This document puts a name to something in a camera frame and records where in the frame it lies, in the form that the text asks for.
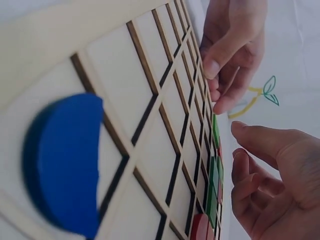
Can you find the person's left hand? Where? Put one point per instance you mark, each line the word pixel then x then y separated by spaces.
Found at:
pixel 241 47

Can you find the person's right hand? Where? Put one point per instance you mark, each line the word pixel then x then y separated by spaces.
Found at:
pixel 295 177

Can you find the person's right fingers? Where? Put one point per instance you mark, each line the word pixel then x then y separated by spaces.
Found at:
pixel 243 182

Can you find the person's left thumb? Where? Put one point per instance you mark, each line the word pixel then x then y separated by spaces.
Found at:
pixel 226 52

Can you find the person's right thumb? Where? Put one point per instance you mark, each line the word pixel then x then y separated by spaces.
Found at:
pixel 262 140

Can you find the person's left fingers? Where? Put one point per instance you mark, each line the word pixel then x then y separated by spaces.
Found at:
pixel 237 83

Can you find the pink piece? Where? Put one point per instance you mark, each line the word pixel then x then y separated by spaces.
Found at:
pixel 210 232
pixel 219 193

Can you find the light green piece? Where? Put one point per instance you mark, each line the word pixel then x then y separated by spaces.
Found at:
pixel 220 167
pixel 215 132

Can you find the dark green piece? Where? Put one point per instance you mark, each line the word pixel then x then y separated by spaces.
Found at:
pixel 213 170
pixel 211 202

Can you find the red rounded piece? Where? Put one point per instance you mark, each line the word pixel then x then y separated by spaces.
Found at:
pixel 199 227

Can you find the wooden board with diamond grid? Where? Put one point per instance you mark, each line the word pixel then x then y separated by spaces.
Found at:
pixel 145 130

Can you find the blue semicircular piece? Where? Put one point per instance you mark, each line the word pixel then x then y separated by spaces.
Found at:
pixel 70 160

